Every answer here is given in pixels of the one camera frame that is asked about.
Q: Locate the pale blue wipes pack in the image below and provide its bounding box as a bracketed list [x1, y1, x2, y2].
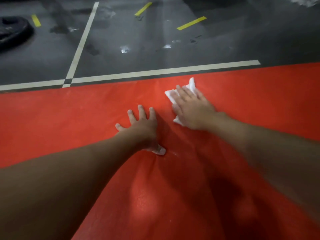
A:
[290, 0, 320, 8]

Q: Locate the person's left hand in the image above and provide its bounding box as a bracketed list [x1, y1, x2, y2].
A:
[115, 105, 167, 156]

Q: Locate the person's right forearm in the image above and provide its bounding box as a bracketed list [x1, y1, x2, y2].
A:
[210, 112, 320, 225]

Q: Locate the person's right hand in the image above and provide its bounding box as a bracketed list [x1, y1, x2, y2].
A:
[169, 85, 227, 131]

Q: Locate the white wet wipe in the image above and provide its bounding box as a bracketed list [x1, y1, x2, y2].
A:
[164, 77, 198, 127]

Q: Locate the person's left forearm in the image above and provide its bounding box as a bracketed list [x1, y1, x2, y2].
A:
[0, 132, 145, 240]

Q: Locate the red mat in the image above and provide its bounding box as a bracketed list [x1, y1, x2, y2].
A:
[0, 62, 320, 240]

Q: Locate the black weight plate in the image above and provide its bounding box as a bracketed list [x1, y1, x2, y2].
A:
[0, 16, 35, 52]

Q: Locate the yellow tape strip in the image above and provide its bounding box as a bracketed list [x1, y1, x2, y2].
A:
[176, 16, 208, 31]
[31, 14, 42, 28]
[134, 1, 153, 17]

